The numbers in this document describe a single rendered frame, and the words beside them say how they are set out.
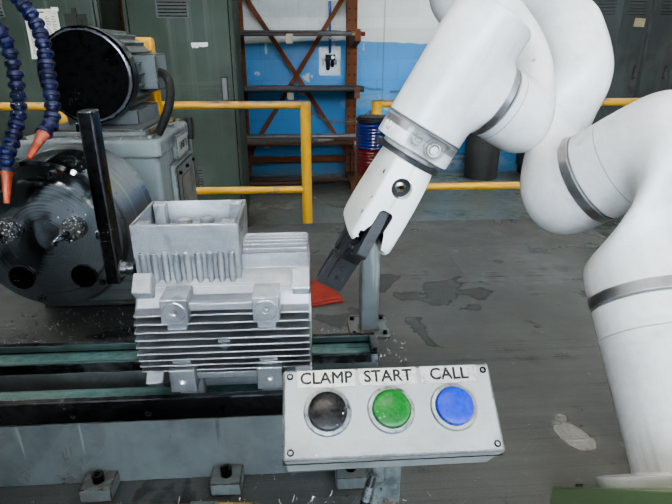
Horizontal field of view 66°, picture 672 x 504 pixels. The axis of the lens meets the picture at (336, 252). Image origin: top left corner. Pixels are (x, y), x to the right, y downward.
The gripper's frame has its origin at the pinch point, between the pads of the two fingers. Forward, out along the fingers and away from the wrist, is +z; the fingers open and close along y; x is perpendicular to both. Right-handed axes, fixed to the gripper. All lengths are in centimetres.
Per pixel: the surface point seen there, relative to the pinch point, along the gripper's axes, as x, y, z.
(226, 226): 13.3, 1.0, 1.6
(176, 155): 28, 60, 14
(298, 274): 3.7, -0.5, 2.3
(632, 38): -259, 468, -185
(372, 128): -1.5, 33.2, -13.8
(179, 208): 19.3, 10.6, 5.8
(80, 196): 34.6, 26.8, 17.6
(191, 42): 79, 321, 15
